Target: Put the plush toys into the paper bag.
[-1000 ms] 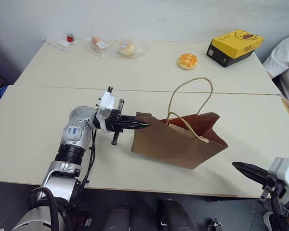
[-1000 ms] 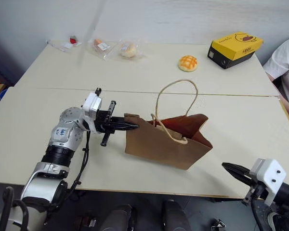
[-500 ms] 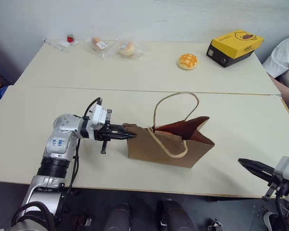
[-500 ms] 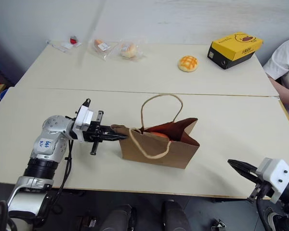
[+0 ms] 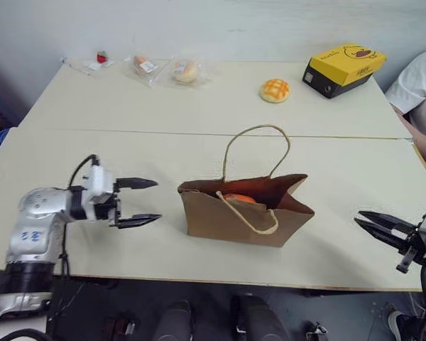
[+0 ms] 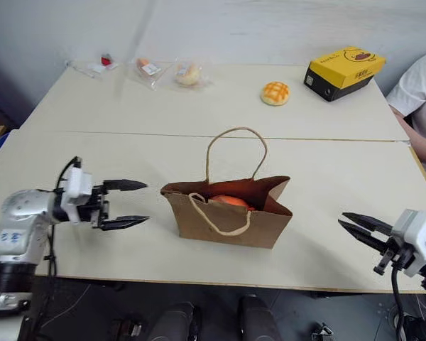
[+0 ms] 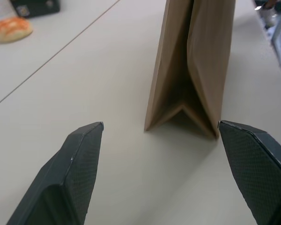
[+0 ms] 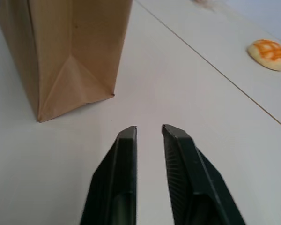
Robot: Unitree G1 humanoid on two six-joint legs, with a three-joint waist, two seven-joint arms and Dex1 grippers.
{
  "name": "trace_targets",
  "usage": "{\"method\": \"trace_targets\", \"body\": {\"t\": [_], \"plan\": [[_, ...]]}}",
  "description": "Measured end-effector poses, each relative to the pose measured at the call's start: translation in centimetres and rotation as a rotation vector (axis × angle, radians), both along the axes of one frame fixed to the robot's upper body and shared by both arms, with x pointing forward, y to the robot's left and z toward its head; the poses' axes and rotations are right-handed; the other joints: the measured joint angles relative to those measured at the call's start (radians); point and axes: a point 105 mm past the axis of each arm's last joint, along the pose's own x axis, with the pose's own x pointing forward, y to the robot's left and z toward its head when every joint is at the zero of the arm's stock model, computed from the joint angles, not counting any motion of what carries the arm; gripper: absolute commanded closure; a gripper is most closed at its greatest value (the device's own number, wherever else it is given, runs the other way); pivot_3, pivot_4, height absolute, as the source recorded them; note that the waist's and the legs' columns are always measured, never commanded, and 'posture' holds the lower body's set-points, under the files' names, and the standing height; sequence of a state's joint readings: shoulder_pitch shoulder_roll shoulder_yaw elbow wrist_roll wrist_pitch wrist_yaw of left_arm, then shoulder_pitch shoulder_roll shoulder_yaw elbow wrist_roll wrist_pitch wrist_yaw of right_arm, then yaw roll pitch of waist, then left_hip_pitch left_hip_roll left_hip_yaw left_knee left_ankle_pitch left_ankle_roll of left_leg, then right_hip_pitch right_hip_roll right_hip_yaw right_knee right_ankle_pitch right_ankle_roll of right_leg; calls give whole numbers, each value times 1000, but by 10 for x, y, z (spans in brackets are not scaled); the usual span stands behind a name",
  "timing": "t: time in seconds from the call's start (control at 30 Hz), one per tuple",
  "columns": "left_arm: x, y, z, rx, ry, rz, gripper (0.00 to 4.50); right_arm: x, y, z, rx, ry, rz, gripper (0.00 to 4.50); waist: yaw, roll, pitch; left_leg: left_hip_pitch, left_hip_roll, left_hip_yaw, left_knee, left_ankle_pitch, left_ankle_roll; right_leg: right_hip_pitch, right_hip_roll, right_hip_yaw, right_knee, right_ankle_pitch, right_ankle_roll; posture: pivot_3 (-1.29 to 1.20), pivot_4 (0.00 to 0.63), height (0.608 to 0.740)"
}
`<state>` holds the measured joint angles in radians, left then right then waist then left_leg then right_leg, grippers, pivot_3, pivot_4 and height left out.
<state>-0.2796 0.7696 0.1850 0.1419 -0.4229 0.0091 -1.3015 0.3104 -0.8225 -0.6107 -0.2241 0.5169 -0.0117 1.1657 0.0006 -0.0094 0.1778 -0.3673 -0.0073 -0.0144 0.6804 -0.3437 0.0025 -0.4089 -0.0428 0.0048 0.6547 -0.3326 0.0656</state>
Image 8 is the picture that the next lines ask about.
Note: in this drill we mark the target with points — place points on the brown paper bag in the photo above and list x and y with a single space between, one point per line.
65 54

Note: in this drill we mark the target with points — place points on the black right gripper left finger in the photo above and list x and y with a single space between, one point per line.
117 182

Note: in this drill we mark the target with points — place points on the orange lattice bun toy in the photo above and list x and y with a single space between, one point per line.
269 54

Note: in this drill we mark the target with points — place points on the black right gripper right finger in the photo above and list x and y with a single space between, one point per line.
192 182

